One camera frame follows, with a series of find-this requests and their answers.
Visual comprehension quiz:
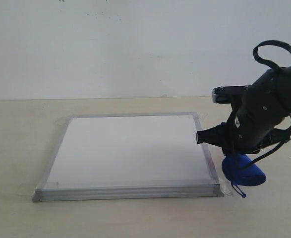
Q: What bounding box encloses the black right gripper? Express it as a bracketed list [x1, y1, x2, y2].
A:
[196, 99, 291, 154]

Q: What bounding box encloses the blue microfibre cloth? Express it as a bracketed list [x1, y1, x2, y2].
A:
[221, 148, 267, 198]

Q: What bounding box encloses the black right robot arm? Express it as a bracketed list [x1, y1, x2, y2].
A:
[196, 66, 291, 154]

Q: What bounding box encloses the white aluminium-framed whiteboard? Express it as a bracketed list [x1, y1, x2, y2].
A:
[32, 112, 219, 202]

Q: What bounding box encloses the clear tape back right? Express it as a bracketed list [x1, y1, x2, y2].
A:
[177, 112, 208, 120]

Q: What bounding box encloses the clear tape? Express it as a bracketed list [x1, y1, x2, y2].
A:
[54, 117, 72, 126]
[208, 178, 233, 197]
[177, 112, 208, 120]
[13, 182, 59, 197]

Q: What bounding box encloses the clear tape front right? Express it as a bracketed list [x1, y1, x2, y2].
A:
[208, 178, 233, 197]

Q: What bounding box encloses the clear tape back left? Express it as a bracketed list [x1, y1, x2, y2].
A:
[54, 117, 72, 126]

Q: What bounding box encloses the clear tape front left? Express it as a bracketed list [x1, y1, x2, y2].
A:
[13, 182, 59, 197]

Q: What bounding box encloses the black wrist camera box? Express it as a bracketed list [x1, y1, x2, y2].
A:
[212, 85, 249, 104]

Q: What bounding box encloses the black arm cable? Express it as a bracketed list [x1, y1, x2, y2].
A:
[231, 40, 291, 172]

